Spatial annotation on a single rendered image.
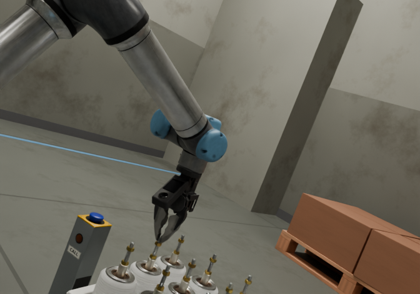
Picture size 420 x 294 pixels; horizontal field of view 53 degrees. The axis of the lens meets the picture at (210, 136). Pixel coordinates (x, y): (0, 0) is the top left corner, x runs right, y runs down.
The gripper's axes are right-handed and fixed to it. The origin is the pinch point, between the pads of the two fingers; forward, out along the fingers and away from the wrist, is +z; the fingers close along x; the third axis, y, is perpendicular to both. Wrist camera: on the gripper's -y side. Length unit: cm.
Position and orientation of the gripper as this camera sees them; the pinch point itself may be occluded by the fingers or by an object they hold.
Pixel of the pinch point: (159, 237)
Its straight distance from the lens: 118.1
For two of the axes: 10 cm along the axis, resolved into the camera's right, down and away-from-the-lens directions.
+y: 3.6, 0.8, 9.3
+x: -8.6, -3.6, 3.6
